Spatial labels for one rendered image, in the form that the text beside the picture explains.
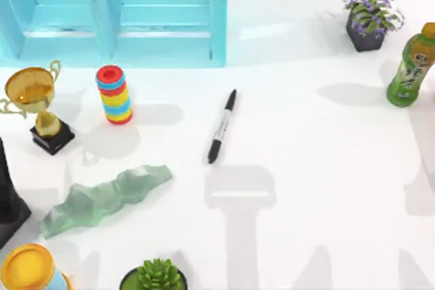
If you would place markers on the black marker pen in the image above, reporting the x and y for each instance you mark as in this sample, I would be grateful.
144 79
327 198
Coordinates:
221 127

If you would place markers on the stack of coloured rings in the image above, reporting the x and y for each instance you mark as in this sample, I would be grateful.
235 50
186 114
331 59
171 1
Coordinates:
115 100

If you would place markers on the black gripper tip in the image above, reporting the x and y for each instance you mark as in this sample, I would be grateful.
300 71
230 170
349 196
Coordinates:
8 201

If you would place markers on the green succulent in black pot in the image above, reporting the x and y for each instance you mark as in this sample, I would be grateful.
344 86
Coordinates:
156 274

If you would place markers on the yellow and blue cup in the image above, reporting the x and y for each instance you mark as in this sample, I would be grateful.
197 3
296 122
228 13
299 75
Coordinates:
23 268

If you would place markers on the gold trophy with black base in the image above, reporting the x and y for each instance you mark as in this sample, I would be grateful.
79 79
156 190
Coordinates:
29 91

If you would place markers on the pale green jagged rock holder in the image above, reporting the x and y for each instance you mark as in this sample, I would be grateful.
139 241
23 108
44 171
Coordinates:
102 198

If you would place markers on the light blue rack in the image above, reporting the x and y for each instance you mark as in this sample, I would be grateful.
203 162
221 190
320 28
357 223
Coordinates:
163 15

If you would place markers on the purple flower plant, dark pot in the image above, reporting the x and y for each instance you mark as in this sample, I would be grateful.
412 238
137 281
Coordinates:
367 32

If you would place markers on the green bottle with yellow cap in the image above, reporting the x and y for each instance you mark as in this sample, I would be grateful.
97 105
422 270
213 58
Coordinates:
408 76

